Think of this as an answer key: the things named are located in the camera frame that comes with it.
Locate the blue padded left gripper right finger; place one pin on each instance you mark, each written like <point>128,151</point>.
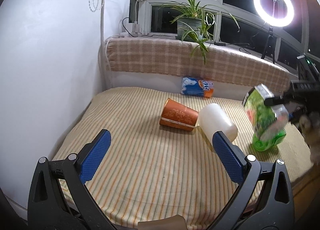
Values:
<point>231,157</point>

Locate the white plastic cup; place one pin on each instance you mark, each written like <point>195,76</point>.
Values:
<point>212,118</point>

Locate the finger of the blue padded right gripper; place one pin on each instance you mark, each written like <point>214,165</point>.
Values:
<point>277,100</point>

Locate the white power adapter with cable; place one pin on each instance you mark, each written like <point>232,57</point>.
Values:
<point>130,29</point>

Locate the blue orange snack packet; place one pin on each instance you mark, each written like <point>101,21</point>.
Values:
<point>197,87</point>

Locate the orange patterned paper cup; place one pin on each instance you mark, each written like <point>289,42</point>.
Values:
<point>178,116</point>

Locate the spider plant in grey pot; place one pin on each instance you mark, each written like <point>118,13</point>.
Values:
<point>194,22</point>

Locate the green label cut bottle cup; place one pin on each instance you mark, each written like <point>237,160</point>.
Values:
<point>267,121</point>

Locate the beige plaid backrest cloth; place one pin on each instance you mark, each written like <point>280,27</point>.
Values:
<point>174,57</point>

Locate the white cabinet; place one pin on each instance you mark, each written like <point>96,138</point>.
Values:
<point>49,74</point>

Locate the ring light on tripod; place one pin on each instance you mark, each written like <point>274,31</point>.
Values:
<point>276,14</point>

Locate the white gloved right hand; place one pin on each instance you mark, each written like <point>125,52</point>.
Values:
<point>309,126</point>

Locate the green tea bottle cup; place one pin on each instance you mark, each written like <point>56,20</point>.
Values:
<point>261,146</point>

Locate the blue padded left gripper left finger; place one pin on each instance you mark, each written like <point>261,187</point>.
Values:
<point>92,154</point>

